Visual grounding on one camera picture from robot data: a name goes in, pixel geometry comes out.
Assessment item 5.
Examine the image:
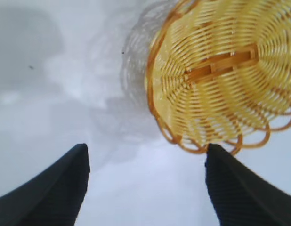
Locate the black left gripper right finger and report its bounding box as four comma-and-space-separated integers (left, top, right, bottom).
204, 143, 291, 226

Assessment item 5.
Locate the yellow woven plastic basket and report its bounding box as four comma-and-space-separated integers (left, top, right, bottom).
145, 0, 291, 155

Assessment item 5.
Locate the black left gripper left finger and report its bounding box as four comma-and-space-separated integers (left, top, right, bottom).
0, 143, 91, 226

